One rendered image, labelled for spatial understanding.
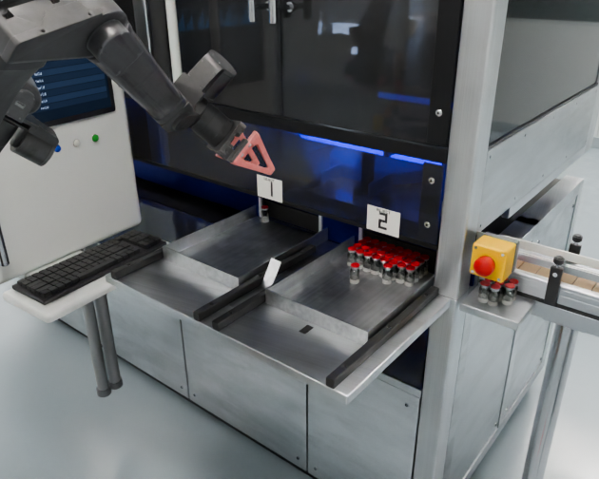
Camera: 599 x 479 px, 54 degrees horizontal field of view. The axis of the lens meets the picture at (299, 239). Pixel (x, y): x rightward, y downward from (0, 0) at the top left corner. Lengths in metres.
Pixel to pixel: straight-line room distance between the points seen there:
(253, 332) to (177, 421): 1.18
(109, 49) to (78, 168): 1.15
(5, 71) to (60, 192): 1.16
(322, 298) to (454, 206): 0.34
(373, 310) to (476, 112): 0.45
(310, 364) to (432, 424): 0.53
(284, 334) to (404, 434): 0.56
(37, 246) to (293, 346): 0.83
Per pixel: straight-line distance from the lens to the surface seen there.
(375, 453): 1.73
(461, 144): 1.19
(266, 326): 1.20
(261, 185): 1.53
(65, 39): 0.57
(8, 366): 2.83
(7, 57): 0.54
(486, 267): 1.21
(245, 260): 1.45
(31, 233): 1.69
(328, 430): 1.79
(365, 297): 1.30
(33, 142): 1.17
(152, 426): 2.33
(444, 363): 1.42
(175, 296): 1.33
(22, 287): 1.62
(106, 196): 1.80
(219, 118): 1.03
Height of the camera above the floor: 1.55
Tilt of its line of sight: 26 degrees down
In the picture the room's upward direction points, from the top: straight up
